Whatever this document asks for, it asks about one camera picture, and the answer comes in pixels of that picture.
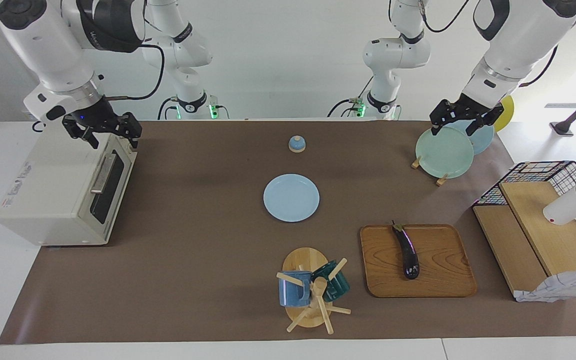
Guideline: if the glass oven door with handle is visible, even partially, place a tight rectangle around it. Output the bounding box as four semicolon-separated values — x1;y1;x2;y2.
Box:
85;147;136;245

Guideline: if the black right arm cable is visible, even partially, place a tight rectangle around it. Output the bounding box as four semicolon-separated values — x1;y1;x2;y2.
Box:
105;44;165;101

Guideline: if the light blue racked plate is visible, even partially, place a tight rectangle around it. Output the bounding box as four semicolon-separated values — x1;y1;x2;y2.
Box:
455;120;495;156

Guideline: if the brown wooden tray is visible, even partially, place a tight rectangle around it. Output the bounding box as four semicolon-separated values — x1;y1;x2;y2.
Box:
359;224;478;299

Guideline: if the wooden stepped shelf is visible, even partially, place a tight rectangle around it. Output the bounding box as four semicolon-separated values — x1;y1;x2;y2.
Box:
472;181;576;301

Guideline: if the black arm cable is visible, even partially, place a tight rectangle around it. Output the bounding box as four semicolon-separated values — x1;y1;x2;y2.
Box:
418;0;561;88
105;44;165;101

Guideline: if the wooden plate rack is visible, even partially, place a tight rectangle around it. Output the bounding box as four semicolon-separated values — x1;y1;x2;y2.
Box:
411;156;450;187

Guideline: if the blue ceramic mug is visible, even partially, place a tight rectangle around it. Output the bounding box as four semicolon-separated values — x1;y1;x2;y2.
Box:
278;270;314;308

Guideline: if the wooden mug tree stand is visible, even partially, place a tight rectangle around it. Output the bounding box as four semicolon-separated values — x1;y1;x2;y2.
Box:
276;247;352;335

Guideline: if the beige toaster oven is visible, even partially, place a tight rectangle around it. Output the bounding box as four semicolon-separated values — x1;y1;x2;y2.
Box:
0;131;138;247

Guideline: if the brown table mat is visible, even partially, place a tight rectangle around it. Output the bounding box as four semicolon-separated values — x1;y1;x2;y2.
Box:
0;120;576;346

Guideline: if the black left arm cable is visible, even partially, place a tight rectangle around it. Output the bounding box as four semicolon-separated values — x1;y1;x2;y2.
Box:
418;0;561;88

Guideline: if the pale green racked plate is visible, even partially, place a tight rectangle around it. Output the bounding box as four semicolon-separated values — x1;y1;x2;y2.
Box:
415;126;475;179

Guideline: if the dark purple eggplant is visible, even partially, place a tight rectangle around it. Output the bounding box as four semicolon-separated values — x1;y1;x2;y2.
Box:
392;220;421;280

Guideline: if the dark green ceramic mug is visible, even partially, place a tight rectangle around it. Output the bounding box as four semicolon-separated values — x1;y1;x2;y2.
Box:
311;260;351;302

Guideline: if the yellow racked plate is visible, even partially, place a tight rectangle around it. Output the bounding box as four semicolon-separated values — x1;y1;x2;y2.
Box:
493;95;515;133

